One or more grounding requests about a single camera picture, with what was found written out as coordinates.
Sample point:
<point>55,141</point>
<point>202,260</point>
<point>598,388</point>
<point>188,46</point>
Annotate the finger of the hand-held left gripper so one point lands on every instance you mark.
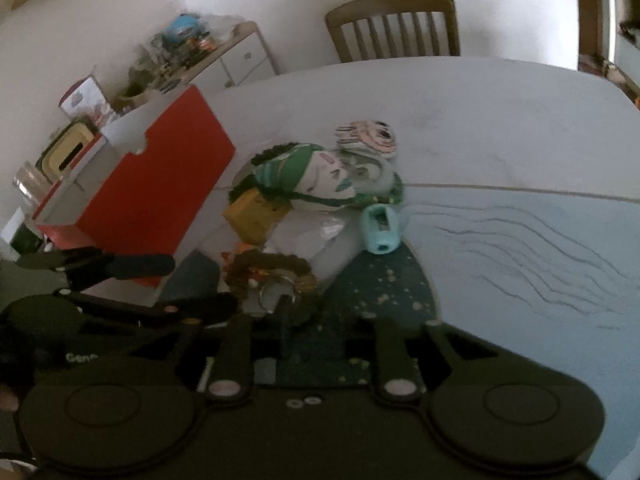
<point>210,305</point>
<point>140,265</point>

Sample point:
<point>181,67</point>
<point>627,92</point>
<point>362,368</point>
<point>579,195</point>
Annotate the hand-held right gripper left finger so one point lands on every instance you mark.
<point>287,332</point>

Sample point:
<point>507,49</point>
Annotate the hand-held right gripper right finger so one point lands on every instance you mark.
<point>357,347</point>

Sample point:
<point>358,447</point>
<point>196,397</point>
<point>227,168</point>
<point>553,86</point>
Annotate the brown braided wreath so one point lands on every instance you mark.
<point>265,261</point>

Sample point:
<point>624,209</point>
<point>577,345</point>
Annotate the red white storage box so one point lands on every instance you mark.
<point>160,185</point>

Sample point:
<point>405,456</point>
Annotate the yellow block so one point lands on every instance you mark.
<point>252,215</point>

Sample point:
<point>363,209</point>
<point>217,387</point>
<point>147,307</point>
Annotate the teal pencil sharpener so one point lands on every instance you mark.
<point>380,230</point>

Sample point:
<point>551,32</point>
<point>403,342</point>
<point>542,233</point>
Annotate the green white painted mask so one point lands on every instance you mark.
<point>320,175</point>

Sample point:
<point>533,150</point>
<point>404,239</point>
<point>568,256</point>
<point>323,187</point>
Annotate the person's left hand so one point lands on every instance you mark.
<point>7,400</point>

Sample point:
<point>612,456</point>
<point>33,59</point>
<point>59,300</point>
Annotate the dark grey card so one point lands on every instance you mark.
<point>195,275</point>

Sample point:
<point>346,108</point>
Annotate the clear plastic bag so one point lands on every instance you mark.
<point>310,240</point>

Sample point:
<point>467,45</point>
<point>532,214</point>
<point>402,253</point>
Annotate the small white box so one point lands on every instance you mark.
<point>12,222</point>

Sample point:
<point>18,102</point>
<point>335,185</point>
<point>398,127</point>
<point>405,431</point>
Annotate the yellow tissue box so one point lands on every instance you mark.
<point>65,152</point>

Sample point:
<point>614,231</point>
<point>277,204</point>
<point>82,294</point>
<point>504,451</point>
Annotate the glass jar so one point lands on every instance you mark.
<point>30,182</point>

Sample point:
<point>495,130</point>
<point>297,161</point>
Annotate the red white carton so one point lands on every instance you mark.
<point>85,97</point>

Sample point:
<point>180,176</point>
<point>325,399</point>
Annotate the pile of small toys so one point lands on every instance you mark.
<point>165,60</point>

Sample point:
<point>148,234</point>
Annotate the cartoon face card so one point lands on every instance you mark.
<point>370,136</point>

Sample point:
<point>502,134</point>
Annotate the white wooden cabinet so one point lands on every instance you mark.
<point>245,60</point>

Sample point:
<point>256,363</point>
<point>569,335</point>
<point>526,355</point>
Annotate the blue round toy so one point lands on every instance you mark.
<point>185,27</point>

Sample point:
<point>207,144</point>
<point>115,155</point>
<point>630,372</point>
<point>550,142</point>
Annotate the brown wooden chair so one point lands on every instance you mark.
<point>390,5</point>

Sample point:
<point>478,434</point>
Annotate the brown wooden door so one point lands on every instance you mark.
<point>590,10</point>

